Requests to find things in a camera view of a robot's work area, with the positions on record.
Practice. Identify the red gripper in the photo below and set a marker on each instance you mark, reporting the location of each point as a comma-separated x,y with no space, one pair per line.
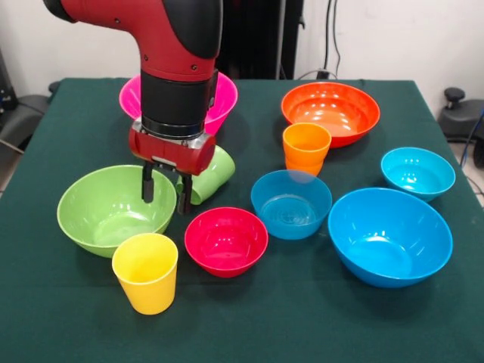
170,155

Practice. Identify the green cup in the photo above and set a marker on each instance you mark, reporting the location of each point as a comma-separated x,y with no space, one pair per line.
215,177

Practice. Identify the green bowl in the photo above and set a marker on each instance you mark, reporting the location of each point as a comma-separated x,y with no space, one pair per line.
106,211

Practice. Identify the ribbed blue bowl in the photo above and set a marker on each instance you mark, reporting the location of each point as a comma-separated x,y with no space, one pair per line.
291,213

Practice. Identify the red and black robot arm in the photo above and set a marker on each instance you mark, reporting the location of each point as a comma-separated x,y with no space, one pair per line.
170,56

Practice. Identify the small red bowl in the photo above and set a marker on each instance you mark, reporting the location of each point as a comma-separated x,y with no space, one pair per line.
227,242

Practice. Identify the yellow cup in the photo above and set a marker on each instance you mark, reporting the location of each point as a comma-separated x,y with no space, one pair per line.
145,287

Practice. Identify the large pink bowl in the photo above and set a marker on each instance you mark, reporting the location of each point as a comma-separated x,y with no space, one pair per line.
225,98

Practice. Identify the orange cup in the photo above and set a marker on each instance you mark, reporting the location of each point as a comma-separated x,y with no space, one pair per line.
306,151

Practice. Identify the dark green table cloth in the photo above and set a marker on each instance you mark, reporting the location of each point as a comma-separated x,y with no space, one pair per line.
242,321

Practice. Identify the orange-red bowl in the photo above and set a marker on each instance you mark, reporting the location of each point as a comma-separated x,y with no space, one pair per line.
340,113

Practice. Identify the dark equipment box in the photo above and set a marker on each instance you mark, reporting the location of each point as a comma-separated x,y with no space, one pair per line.
5,87

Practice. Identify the large blue bowl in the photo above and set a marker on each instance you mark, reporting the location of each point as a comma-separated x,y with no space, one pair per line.
389,242

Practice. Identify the small turquoise bowl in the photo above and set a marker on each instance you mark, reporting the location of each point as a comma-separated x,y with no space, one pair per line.
417,174

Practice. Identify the black pedestal foot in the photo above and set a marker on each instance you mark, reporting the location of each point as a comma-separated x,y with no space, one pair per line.
26,113
461,117

